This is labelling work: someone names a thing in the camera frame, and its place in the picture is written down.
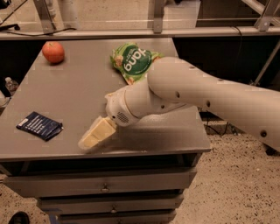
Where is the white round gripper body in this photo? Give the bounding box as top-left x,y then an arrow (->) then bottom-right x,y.
105,87 -> 139,127

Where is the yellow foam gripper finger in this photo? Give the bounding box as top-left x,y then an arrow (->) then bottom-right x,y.
78,116 -> 117,151

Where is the dark blue rxbar wrapper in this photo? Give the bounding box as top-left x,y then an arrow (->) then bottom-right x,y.
16,111 -> 63,142

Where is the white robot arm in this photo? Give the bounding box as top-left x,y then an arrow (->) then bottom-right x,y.
78,57 -> 280,151

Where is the green dang chips bag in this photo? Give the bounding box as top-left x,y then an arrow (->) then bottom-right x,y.
110,42 -> 164,85

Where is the top drawer knob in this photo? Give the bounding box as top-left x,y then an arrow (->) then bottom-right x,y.
101,183 -> 109,193

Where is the drawer knob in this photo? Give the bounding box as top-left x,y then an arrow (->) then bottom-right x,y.
101,183 -> 109,193
110,206 -> 117,214

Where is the grey drawer cabinet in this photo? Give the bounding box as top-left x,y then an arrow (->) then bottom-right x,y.
0,40 -> 210,224

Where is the red apple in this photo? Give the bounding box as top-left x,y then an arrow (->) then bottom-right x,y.
42,41 -> 65,64

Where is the clear water bottle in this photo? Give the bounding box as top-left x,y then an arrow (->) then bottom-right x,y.
5,77 -> 19,95

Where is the black shoe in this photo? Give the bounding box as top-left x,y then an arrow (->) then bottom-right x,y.
8,212 -> 30,224

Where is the aluminium frame rail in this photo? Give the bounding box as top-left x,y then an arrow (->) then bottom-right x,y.
0,26 -> 280,40

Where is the black hanging cable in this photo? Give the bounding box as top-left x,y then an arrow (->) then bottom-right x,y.
200,108 -> 239,137

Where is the black cable on rail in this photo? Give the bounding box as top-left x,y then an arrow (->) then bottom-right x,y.
0,23 -> 77,37

